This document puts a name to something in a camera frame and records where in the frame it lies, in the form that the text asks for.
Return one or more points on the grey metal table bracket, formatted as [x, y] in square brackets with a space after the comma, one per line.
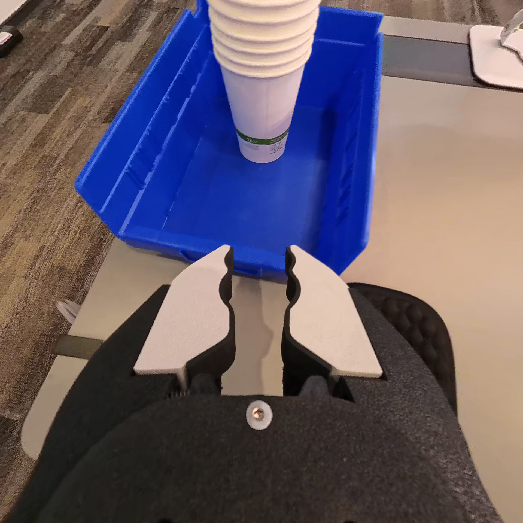
[77, 347]

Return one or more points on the blue plastic bin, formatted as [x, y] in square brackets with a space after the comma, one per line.
[245, 204]

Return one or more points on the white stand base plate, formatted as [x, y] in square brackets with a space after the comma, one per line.
[490, 61]

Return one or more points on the stack of nested white cups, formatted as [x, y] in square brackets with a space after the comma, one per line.
[261, 102]

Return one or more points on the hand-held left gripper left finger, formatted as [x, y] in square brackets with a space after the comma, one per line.
[188, 327]

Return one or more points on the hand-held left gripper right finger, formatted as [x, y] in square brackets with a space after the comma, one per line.
[331, 327]

